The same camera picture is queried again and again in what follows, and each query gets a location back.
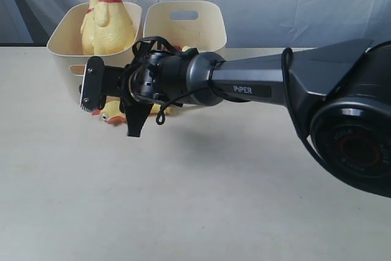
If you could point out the yellow rubber chicken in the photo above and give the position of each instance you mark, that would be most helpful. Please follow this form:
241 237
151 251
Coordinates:
113 27
87 30

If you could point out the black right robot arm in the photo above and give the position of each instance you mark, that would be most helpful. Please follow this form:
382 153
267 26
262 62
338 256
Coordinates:
337 96

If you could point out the detached yellow chicken head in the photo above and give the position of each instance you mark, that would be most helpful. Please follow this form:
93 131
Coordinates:
111 113

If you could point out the cream bin marked O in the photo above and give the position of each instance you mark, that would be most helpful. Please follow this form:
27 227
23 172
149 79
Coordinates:
66 48

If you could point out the cream bin marked X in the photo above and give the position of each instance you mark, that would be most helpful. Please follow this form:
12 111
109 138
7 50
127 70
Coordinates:
197 24

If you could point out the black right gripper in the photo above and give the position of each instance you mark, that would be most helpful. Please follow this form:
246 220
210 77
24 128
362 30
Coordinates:
154 77

